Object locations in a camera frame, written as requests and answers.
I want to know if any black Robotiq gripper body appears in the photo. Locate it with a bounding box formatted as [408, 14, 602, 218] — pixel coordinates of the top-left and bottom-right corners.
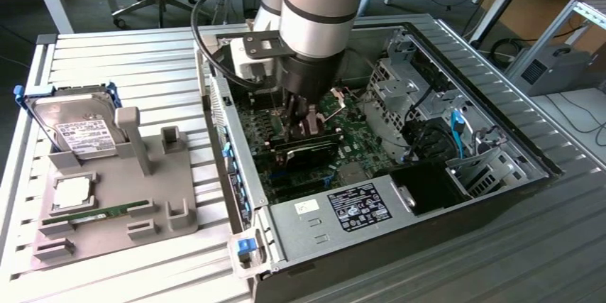
[282, 50, 345, 105]

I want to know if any Nvidia graphics card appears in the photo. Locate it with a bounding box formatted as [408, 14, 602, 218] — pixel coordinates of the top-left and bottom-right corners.
[273, 136, 341, 172]

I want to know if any thin metal locking lever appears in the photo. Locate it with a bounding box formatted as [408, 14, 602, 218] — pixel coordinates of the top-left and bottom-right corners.
[266, 82, 282, 119]

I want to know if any black RAM slot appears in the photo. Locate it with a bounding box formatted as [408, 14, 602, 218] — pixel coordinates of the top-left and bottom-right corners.
[266, 128, 345, 146]

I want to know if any metal socket cover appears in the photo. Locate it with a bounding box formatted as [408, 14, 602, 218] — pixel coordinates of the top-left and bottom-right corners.
[306, 86, 353, 137]

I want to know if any green motherboard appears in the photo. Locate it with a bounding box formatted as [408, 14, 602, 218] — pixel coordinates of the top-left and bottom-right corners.
[235, 82, 397, 204]

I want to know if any black long expansion slot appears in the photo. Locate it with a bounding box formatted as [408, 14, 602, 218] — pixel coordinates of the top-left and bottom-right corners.
[275, 184, 332, 202]
[273, 177, 329, 193]

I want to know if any silver chipset heatsink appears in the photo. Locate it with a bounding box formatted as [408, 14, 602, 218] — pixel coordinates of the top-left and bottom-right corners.
[338, 162, 374, 184]

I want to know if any silver disk bay cage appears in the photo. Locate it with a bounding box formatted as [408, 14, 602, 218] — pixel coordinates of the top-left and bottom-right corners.
[368, 28, 480, 130]

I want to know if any silver power supply unit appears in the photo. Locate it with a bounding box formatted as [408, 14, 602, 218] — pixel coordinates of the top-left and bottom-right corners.
[258, 174, 421, 272]

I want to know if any blue case latch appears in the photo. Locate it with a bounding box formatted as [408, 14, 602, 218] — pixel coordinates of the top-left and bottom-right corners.
[235, 238, 258, 256]

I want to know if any black office chair base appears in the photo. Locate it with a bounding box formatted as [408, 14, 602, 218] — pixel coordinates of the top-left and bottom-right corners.
[111, 0, 214, 30]

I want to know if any silver slanted disk bay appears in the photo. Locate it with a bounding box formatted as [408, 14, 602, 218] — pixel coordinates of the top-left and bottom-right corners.
[445, 145, 525, 199]

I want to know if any open black PC case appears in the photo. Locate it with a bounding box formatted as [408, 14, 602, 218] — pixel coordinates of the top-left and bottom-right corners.
[194, 21, 565, 303]

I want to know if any grey parts rack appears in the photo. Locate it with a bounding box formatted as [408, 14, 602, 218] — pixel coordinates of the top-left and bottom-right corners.
[31, 106, 201, 272]

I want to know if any green RAM stick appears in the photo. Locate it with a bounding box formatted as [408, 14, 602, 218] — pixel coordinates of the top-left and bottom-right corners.
[42, 200, 150, 228]

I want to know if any silver hard disk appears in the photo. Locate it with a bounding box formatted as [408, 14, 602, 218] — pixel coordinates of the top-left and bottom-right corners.
[29, 90, 130, 160]

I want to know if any black slanted pole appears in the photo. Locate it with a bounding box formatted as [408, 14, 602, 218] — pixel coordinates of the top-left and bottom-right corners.
[472, 0, 542, 48]

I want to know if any silver CPU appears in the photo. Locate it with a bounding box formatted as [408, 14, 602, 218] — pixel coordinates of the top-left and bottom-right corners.
[51, 177, 95, 211]

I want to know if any grey control box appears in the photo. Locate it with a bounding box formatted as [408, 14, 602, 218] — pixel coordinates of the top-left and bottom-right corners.
[518, 43, 598, 97]

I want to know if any blue disk caddy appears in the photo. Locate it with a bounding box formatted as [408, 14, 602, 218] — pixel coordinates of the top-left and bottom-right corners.
[13, 82, 123, 153]

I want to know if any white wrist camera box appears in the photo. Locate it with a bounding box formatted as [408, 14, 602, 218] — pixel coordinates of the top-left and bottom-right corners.
[230, 38, 282, 82]

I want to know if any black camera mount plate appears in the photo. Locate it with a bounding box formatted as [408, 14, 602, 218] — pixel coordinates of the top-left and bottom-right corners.
[241, 28, 298, 61]

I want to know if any black thick wire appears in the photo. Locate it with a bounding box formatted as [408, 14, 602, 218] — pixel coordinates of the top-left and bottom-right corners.
[410, 77, 436, 121]

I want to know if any black wire bundle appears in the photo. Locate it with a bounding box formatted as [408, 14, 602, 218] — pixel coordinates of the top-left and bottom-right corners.
[402, 120, 458, 162]

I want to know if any black thick camera cable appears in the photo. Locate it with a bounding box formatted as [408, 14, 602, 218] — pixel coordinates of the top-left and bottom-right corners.
[191, 0, 266, 90]

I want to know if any black plastic air duct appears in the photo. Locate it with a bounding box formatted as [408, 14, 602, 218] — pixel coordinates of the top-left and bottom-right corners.
[373, 160, 473, 217]

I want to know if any blue SATA wire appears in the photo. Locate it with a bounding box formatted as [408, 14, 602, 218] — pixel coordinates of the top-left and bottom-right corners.
[452, 109, 472, 159]

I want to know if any black coiled cable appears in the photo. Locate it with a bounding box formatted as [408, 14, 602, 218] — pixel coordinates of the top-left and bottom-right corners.
[489, 38, 526, 67]

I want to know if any aluminium profile frame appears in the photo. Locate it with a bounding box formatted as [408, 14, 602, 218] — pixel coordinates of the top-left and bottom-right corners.
[502, 0, 606, 79]

